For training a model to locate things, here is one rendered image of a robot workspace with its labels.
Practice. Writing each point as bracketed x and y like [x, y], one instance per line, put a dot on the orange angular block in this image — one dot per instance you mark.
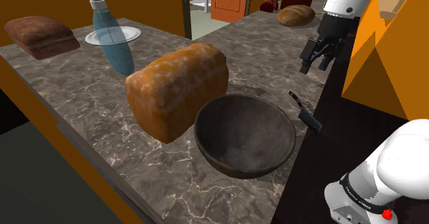
[388, 56]

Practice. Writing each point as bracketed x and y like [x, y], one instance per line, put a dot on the round brown bread loaf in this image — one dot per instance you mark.
[295, 15]

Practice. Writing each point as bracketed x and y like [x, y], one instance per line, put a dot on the white plate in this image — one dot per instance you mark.
[134, 33]

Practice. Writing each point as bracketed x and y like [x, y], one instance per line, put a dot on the dark red box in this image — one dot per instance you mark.
[295, 0]

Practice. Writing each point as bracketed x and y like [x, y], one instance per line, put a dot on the orange door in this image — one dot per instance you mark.
[229, 0]

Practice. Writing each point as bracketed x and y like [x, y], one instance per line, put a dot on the red round object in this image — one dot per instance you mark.
[269, 5]

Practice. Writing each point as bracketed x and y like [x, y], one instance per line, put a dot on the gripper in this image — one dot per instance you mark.
[333, 27]

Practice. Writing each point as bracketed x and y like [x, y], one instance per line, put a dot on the small cleaver knife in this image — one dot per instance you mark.
[306, 114]

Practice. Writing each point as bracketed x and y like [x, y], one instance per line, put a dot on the dark brown bowl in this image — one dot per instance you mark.
[244, 136]

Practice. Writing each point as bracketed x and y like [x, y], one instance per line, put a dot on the orange bread loaf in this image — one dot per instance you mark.
[177, 89]

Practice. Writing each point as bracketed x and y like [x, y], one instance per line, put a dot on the dark brown bread loaf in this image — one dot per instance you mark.
[40, 35]

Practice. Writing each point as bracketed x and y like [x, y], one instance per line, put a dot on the blue pump dispenser bottle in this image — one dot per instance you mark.
[112, 40]

